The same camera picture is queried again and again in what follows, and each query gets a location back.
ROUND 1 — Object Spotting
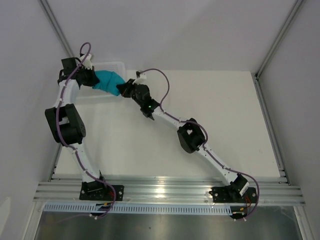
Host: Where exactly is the aluminium frame post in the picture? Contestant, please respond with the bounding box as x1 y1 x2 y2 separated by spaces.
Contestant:
37 0 76 58
255 0 307 79

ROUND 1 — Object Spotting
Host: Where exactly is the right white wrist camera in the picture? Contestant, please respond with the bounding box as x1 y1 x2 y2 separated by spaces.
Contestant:
133 71 147 84

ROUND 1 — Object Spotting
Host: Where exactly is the white perforated plastic basket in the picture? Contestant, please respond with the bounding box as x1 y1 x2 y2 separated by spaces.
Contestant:
76 61 126 105

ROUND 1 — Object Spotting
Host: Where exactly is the teal t shirt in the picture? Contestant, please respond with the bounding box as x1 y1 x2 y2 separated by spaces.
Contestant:
92 70 126 96

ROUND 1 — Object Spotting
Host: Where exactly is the right aluminium frame post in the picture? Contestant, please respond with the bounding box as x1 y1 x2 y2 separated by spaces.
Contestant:
255 0 307 79

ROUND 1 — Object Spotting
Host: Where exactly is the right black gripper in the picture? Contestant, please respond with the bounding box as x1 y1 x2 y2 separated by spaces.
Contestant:
116 79 143 108

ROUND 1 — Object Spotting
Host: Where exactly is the left aluminium side rail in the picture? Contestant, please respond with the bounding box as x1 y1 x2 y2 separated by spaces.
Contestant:
47 143 62 182

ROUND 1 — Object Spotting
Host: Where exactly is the aluminium mounting rail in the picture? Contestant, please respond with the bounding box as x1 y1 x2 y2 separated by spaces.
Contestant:
33 174 306 206

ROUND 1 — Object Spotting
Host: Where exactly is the right aluminium side rail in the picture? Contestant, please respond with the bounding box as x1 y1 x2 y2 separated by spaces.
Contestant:
252 74 292 186

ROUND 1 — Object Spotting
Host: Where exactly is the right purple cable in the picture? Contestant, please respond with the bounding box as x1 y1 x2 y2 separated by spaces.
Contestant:
136 68 260 222

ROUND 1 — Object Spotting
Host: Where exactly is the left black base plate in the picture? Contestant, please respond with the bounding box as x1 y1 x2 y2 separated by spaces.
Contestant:
79 182 124 201

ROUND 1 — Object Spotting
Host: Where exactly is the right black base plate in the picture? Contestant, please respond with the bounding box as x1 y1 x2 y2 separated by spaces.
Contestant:
208 186 258 204

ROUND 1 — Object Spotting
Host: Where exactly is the purple cable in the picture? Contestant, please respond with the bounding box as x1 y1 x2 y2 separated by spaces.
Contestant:
136 68 260 222
55 42 118 221

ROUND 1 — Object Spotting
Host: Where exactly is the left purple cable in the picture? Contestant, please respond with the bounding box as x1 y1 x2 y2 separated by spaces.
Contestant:
55 42 118 221

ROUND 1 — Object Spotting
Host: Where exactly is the left aluminium frame post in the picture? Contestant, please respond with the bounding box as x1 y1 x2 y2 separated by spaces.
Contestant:
37 0 76 58

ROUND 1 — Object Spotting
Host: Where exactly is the white slotted cable duct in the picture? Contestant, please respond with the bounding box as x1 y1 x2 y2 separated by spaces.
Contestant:
43 202 232 216

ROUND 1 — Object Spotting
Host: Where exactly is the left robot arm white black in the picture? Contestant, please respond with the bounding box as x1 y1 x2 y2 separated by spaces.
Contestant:
44 54 109 200

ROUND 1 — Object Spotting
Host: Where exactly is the aluminium side rail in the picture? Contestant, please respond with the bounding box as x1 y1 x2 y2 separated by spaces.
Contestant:
47 143 62 182
252 74 292 186

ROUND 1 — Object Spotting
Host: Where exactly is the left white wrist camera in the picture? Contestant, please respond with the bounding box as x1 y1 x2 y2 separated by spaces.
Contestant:
79 53 94 70

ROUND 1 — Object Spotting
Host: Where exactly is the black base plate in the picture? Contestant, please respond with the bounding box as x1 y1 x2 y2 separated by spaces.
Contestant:
79 182 124 201
208 186 258 204

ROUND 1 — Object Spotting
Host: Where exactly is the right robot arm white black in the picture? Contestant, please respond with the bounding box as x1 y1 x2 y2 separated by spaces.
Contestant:
116 79 250 202

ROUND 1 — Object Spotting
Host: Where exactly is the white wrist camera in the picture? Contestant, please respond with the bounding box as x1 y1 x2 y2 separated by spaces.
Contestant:
133 71 147 84
79 53 94 70

